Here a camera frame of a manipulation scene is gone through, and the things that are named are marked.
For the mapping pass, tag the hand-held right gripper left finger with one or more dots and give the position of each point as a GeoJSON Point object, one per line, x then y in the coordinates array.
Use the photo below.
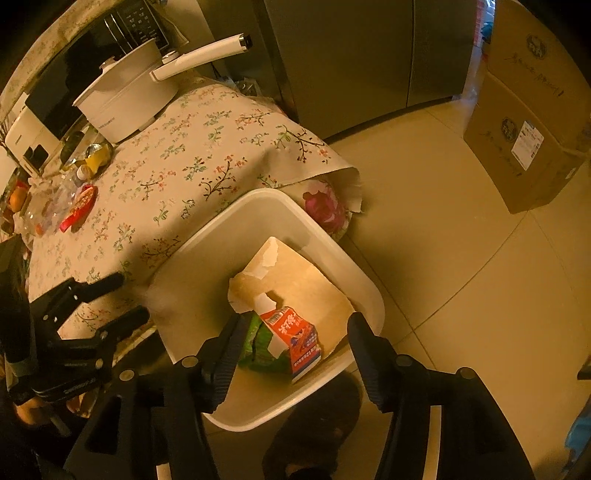
{"type": "Point", "coordinates": [226, 364]}

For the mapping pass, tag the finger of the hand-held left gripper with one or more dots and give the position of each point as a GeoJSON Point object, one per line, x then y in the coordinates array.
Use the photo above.
{"type": "Point", "coordinates": [99, 288]}
{"type": "Point", "coordinates": [127, 321]}

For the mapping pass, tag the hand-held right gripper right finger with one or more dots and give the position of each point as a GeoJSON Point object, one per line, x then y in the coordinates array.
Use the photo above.
{"type": "Point", "coordinates": [369, 364]}

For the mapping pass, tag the green snack bag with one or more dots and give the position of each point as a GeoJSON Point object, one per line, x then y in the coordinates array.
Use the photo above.
{"type": "Point", "coordinates": [258, 346]}

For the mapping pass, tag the white plastic bin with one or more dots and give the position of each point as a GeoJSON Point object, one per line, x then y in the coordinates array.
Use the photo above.
{"type": "Point", "coordinates": [194, 295]}

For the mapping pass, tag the red white drink carton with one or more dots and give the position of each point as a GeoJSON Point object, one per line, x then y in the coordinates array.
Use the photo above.
{"type": "Point", "coordinates": [295, 337]}

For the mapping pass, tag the red snack wrapper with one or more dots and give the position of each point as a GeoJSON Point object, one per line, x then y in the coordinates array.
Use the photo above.
{"type": "Point", "coordinates": [83, 203]}

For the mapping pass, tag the torn paper envelope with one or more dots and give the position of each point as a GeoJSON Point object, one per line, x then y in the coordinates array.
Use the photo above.
{"type": "Point", "coordinates": [304, 290]}

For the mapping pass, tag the yellow wrapper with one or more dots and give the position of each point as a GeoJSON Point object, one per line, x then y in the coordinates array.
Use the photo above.
{"type": "Point", "coordinates": [99, 159]}

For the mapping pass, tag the person's left hand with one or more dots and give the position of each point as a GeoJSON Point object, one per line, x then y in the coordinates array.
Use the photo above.
{"type": "Point", "coordinates": [30, 411]}

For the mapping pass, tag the small orange fruit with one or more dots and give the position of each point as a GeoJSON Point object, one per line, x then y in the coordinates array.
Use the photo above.
{"type": "Point", "coordinates": [41, 228]}

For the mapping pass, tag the glass jar with cork lid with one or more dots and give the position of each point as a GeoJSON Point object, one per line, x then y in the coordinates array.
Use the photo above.
{"type": "Point", "coordinates": [34, 217]}

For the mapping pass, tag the large orange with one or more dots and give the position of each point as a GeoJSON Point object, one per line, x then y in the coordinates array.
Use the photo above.
{"type": "Point", "coordinates": [17, 199]}

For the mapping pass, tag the floral tablecloth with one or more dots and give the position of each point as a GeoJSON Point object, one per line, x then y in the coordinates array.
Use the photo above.
{"type": "Point", "coordinates": [184, 152]}

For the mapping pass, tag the pink floral cloth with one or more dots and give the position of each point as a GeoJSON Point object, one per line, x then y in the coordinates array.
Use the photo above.
{"type": "Point", "coordinates": [323, 205]}

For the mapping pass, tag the white air fryer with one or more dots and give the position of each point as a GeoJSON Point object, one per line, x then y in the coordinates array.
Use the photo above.
{"type": "Point", "coordinates": [27, 134]}

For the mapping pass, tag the white electric cooking pot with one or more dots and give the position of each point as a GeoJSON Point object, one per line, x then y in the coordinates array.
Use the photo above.
{"type": "Point", "coordinates": [124, 101]}

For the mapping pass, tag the black microwave oven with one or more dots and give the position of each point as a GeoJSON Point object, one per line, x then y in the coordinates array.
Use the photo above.
{"type": "Point", "coordinates": [60, 83]}

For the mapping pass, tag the floral microwave cover cloth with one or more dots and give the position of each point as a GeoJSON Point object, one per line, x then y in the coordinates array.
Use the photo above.
{"type": "Point", "coordinates": [51, 39]}

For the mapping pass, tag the cardboard box with white label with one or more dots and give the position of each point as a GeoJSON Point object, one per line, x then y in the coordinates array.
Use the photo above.
{"type": "Point", "coordinates": [521, 152]}

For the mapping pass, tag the grey refrigerator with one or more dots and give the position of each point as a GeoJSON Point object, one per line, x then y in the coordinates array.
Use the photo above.
{"type": "Point", "coordinates": [360, 55]}

